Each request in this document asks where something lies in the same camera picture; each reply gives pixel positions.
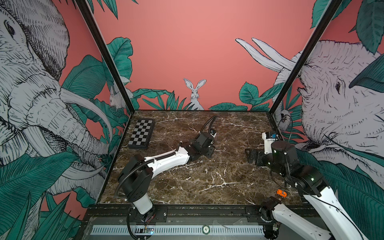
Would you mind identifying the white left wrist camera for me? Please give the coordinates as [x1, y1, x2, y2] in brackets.
[209, 129, 217, 138]

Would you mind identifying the black white checkerboard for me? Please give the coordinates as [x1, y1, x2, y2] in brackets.
[128, 118, 156, 150]

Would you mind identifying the black metal frame post right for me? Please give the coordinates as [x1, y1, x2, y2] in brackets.
[269, 0, 343, 115]

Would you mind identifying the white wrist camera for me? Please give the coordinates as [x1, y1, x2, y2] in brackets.
[209, 129, 217, 138]
[262, 131, 278, 155]

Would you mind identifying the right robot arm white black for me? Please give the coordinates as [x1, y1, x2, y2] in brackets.
[245, 131, 367, 240]

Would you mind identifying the small orange toy car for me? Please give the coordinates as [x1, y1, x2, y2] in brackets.
[277, 189, 288, 198]

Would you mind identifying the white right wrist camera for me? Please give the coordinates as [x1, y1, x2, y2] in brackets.
[262, 131, 278, 155]

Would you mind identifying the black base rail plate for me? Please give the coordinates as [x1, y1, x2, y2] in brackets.
[81, 204, 275, 229]

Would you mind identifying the black metal frame post left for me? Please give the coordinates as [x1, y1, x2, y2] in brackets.
[75, 0, 135, 114]

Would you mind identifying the black metal frame post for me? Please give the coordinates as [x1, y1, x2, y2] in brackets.
[75, 0, 135, 114]
[269, 0, 343, 115]

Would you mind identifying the white slotted cable duct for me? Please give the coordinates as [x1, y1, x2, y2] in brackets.
[91, 225, 264, 236]

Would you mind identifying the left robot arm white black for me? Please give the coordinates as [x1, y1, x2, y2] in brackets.
[114, 115, 219, 217]

